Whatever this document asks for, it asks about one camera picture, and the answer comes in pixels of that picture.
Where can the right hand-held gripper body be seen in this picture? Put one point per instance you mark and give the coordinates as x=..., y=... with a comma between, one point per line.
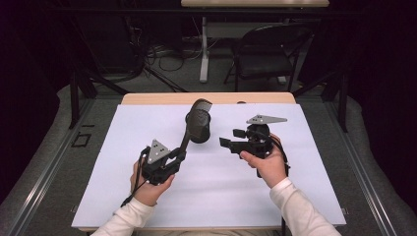
x=259, y=141

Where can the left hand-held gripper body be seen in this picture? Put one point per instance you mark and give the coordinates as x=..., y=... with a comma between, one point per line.
x=159, y=170

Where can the black mesh cup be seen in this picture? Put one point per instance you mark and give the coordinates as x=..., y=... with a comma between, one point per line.
x=200, y=131

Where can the person's left hand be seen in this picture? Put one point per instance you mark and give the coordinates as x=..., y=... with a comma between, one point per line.
x=149, y=193

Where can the person's right hand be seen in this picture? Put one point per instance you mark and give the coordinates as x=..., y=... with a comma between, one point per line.
x=270, y=168

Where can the white table mat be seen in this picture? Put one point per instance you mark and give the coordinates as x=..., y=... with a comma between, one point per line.
x=209, y=196

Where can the wooden table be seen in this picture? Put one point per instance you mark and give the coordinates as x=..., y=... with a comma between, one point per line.
x=157, y=98

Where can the black tripod leg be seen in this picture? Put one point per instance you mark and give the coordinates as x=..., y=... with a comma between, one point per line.
x=165, y=80

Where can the black folding chair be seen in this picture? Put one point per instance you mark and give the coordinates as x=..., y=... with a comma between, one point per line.
x=265, y=64

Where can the white desk leg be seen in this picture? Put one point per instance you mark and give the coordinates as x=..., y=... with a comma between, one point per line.
x=204, y=59

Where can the short black tape strip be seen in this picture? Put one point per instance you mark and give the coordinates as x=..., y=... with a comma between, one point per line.
x=88, y=125

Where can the aluminium floor rail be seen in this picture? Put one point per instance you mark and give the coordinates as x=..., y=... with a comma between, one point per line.
x=49, y=170
x=360, y=170

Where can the black metal frame post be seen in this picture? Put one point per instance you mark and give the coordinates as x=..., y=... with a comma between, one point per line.
x=74, y=98

